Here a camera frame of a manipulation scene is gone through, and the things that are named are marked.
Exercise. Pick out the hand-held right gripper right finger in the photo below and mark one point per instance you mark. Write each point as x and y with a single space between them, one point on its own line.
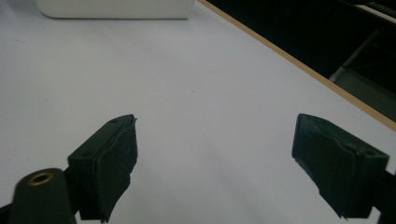
339 168

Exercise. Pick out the white metal stand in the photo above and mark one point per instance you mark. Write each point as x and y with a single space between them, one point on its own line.
367 88

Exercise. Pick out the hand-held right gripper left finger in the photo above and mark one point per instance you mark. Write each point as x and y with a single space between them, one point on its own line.
104 168

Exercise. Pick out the long white plastic container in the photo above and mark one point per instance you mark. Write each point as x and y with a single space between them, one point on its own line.
115 8

